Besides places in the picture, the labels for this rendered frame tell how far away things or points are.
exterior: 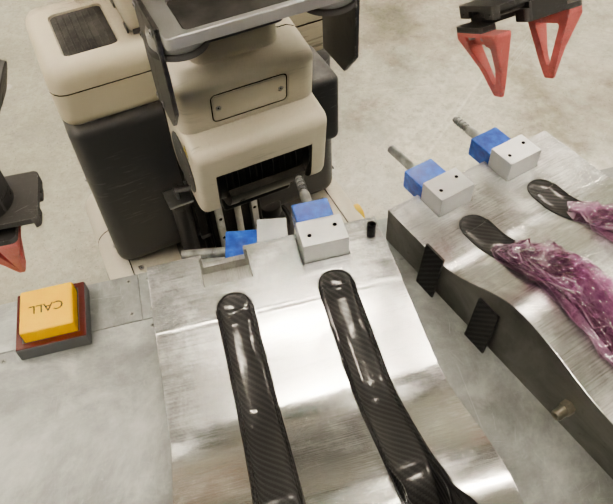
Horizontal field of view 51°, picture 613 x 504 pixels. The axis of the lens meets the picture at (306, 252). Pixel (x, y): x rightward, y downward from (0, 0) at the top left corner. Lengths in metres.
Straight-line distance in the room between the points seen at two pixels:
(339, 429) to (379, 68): 2.03
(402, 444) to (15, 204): 0.41
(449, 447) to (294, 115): 0.61
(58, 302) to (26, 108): 1.85
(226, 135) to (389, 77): 1.53
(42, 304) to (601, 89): 2.13
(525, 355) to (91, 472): 0.46
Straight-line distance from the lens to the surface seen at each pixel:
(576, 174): 0.89
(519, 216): 0.81
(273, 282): 0.68
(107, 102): 1.24
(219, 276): 0.73
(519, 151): 0.86
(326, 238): 0.68
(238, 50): 0.98
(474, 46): 0.75
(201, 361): 0.65
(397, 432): 0.59
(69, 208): 2.14
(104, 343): 0.79
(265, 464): 0.58
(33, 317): 0.80
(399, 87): 2.42
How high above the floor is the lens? 1.44
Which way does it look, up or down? 51 degrees down
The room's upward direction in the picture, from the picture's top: 4 degrees counter-clockwise
